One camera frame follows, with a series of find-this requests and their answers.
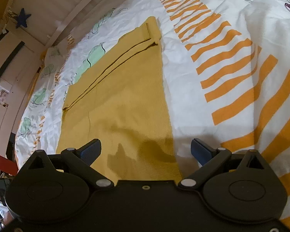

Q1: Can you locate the wooden bed frame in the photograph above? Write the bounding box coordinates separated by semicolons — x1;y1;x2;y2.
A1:
0;0;150;155

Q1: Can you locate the white leaf-print duvet cover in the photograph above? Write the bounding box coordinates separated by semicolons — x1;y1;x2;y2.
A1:
14;0;290;226

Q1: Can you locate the blue star decoration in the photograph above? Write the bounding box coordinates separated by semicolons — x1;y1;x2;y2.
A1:
16;8;32;29

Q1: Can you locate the black metal rail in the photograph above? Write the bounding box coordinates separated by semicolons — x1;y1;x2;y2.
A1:
0;41;25;90

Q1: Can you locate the yellow knitted sweater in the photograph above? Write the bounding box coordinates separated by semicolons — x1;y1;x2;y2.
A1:
57;16;183;182

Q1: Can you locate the red furniture edge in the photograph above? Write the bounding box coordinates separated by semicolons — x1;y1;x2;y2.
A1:
0;153;18;176

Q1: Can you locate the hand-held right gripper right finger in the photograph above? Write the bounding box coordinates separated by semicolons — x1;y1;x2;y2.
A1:
178;138;271;189

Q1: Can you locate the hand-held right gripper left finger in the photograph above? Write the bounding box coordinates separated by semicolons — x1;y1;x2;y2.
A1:
20;138;113;188

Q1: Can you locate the wall photo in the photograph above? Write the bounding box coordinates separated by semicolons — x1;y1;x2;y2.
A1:
0;83;12;108

